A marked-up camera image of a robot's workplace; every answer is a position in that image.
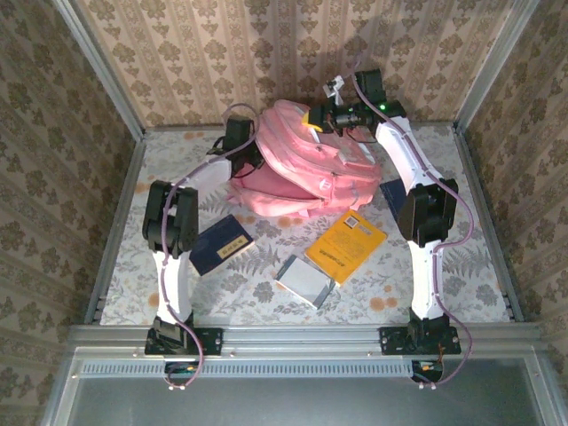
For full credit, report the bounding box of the pink backpack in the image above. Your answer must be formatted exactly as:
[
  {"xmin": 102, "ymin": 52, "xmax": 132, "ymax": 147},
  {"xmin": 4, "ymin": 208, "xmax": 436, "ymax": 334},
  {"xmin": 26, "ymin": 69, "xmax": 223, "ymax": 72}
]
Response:
[{"xmin": 225, "ymin": 99, "xmax": 383, "ymax": 218}]

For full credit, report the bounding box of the grey metal panel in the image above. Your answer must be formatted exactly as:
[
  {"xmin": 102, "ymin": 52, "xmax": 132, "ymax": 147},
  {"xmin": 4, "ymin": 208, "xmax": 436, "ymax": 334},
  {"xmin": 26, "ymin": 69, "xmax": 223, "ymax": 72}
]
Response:
[{"xmin": 42, "ymin": 354, "xmax": 568, "ymax": 426}]

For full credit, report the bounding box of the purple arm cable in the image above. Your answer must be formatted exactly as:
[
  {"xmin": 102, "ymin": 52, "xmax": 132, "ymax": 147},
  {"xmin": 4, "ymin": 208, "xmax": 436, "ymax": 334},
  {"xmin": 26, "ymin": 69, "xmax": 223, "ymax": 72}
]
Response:
[
  {"xmin": 153, "ymin": 102, "xmax": 259, "ymax": 391},
  {"xmin": 352, "ymin": 52, "xmax": 474, "ymax": 391}
]

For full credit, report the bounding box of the aluminium table side rail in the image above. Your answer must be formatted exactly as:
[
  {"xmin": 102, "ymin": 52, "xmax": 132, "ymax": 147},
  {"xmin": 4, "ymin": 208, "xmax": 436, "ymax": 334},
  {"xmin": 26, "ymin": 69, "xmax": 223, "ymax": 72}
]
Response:
[
  {"xmin": 452, "ymin": 126, "xmax": 527, "ymax": 323},
  {"xmin": 83, "ymin": 132, "xmax": 147, "ymax": 325}
]

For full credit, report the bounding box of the aluminium frame post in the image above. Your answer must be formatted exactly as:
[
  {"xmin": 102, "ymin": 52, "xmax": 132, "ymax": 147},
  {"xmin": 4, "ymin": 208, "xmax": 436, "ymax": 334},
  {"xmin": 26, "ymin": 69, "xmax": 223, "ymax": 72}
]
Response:
[
  {"xmin": 51, "ymin": 0, "xmax": 147, "ymax": 141},
  {"xmin": 452, "ymin": 0, "xmax": 540, "ymax": 130}
]

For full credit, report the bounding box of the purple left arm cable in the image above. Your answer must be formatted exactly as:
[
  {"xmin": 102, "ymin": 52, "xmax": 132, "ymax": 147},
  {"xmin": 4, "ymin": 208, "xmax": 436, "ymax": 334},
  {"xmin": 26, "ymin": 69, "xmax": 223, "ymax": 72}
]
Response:
[{"xmin": 153, "ymin": 102, "xmax": 259, "ymax": 391}]

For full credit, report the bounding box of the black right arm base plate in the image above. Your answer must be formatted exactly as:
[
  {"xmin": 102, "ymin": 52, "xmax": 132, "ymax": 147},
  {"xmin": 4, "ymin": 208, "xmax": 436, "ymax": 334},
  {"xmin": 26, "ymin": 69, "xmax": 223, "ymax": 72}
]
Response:
[{"xmin": 379, "ymin": 326, "xmax": 461, "ymax": 356}]

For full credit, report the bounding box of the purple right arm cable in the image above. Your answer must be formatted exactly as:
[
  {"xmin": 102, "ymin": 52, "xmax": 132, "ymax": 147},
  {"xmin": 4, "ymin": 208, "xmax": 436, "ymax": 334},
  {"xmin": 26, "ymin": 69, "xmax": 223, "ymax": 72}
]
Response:
[{"xmin": 352, "ymin": 52, "xmax": 474, "ymax": 391}]

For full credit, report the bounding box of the aluminium mounting rail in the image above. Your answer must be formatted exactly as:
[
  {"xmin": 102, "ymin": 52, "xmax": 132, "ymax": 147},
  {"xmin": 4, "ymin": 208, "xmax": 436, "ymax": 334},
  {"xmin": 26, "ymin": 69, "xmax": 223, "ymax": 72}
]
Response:
[{"xmin": 66, "ymin": 322, "xmax": 546, "ymax": 359}]

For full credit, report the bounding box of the grey slotted cable duct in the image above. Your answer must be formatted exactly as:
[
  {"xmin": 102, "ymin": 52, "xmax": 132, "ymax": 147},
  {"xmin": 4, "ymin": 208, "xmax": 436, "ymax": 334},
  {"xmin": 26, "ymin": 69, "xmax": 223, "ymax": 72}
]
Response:
[{"xmin": 78, "ymin": 358, "xmax": 422, "ymax": 379}]

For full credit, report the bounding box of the floral tablecloth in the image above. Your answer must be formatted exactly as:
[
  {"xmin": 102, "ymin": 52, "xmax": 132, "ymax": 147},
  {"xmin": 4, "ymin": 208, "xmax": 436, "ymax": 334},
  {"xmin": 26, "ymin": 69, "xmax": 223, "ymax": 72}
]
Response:
[{"xmin": 99, "ymin": 126, "xmax": 511, "ymax": 325}]

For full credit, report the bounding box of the navy book with yellow label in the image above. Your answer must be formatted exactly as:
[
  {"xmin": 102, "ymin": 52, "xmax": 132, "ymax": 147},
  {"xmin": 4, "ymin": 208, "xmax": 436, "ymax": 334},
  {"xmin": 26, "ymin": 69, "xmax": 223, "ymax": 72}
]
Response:
[
  {"xmin": 380, "ymin": 178, "xmax": 408, "ymax": 222},
  {"xmin": 189, "ymin": 214, "xmax": 256, "ymax": 277}
]

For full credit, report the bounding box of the white grey notebook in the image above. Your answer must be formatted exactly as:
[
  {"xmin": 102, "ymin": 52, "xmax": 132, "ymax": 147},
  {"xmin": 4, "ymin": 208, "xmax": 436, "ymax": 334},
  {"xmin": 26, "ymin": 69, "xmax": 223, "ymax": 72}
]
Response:
[{"xmin": 273, "ymin": 253, "xmax": 336, "ymax": 311}]

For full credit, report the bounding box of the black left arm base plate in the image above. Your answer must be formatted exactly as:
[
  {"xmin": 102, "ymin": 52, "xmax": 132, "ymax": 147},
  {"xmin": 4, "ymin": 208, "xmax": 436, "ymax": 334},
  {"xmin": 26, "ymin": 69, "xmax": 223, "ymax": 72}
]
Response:
[{"xmin": 145, "ymin": 327, "xmax": 223, "ymax": 357}]

